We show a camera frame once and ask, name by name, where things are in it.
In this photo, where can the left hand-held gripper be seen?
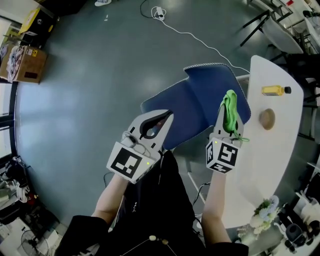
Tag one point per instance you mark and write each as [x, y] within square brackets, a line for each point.
[125, 162]

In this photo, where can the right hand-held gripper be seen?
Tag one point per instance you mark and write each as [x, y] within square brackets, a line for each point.
[225, 155]

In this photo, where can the green cloth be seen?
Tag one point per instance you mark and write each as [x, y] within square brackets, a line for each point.
[231, 110]

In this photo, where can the blue chair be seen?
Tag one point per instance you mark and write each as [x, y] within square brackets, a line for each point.
[190, 107]

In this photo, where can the person's right forearm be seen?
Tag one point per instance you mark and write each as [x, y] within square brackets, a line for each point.
[216, 212]

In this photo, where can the person's left forearm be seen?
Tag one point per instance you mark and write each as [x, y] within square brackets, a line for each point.
[110, 200]

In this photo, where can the white shell chair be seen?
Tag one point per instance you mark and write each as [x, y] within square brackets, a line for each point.
[280, 35]

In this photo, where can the brown round fruit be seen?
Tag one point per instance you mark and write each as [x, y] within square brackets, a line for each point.
[267, 119]

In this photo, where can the white table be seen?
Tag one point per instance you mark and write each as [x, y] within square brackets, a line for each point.
[270, 155]

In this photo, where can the yellow bottle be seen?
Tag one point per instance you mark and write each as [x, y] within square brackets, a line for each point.
[272, 90]

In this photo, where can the white metal leg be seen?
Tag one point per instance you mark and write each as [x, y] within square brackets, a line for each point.
[192, 181]

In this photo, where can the person's black clothing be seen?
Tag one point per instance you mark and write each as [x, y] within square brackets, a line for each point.
[160, 212]

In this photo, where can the pale flower bouquet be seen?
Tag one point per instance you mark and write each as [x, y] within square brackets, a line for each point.
[265, 215]

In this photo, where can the white power strip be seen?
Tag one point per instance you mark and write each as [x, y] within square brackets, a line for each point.
[158, 12]

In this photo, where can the cardboard box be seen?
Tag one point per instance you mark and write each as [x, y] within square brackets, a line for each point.
[30, 67]

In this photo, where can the heap of bags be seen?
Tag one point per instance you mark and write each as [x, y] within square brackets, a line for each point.
[17, 180]

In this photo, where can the pile of pale clothes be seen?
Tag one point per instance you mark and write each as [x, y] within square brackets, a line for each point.
[13, 61]

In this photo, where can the yellow-lid black bin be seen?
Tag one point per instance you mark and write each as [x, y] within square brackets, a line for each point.
[37, 21]

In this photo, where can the black floor fan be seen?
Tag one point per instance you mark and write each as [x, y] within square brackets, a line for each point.
[33, 242]

